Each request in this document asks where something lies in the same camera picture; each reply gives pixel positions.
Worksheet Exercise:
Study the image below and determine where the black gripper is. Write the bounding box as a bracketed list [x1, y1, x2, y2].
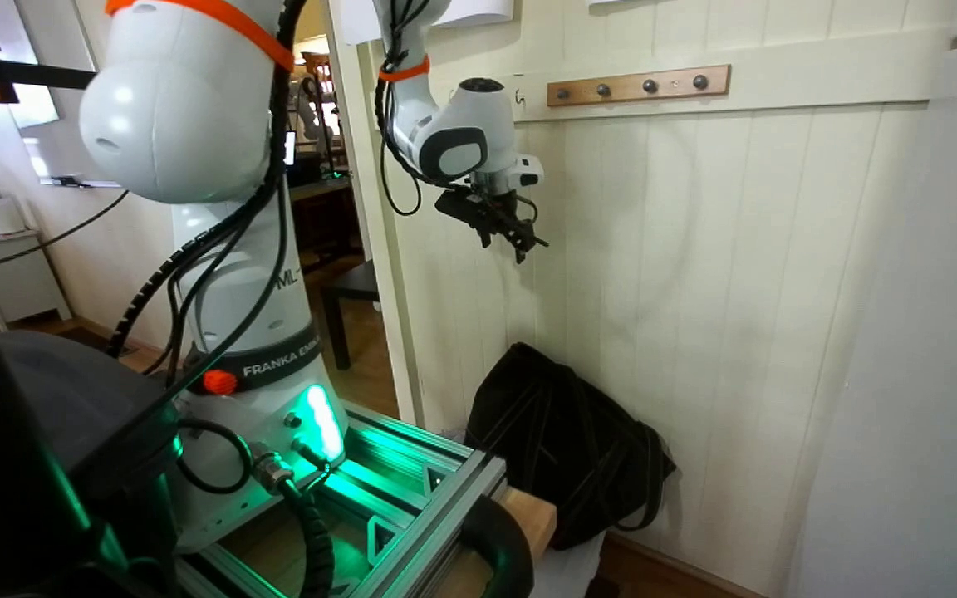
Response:
[437, 182, 554, 265]

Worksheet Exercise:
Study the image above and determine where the black tote bag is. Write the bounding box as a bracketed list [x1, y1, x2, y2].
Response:
[464, 337, 678, 553]

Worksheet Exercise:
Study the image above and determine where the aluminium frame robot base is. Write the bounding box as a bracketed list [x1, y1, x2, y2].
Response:
[168, 402, 509, 598]

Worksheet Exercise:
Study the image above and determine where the wooden hook rack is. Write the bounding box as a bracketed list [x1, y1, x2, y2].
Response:
[545, 63, 734, 111]

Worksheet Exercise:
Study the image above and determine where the dark wooden stool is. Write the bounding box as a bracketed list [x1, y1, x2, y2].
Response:
[315, 258, 385, 374]

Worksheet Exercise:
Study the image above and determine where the large white paper sheet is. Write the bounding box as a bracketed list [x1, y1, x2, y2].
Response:
[431, 0, 523, 28]

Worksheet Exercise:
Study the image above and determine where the light wooden board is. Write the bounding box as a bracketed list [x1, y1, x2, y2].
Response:
[497, 485, 562, 558]

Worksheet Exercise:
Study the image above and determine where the orange round button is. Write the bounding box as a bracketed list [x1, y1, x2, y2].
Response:
[199, 366, 241, 399]

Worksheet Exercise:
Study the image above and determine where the white plastic bin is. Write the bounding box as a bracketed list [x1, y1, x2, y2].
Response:
[526, 529, 612, 598]

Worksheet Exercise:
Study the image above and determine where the white refrigerator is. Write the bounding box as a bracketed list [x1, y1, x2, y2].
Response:
[781, 0, 957, 598]

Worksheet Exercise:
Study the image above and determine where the white drawer cabinet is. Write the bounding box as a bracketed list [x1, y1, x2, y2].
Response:
[0, 224, 73, 326]

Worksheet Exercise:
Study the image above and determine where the black clamp bar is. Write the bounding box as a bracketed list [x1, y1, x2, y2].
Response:
[0, 28, 99, 107]

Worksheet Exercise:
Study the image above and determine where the black padded chair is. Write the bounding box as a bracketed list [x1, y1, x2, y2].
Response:
[0, 247, 189, 598]

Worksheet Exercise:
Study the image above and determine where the orange cable strap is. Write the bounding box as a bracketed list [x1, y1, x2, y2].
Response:
[376, 59, 437, 86]
[105, 0, 295, 77]

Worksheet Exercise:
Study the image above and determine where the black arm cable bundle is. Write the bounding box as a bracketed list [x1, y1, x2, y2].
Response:
[107, 0, 314, 357]

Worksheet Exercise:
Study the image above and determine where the black curved handle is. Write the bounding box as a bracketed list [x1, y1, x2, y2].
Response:
[459, 496, 539, 598]

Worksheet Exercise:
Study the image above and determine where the black corrugated base cable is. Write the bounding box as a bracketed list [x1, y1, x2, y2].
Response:
[250, 444, 341, 598]

